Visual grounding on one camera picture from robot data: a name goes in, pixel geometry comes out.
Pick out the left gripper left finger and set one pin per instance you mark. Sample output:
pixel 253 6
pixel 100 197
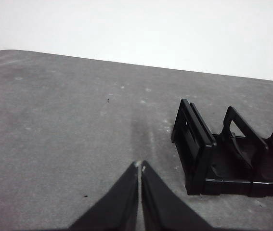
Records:
pixel 119 207

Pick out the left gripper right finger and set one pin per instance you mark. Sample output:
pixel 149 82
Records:
pixel 160 207

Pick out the black dish rack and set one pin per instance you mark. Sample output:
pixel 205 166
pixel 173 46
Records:
pixel 198 149

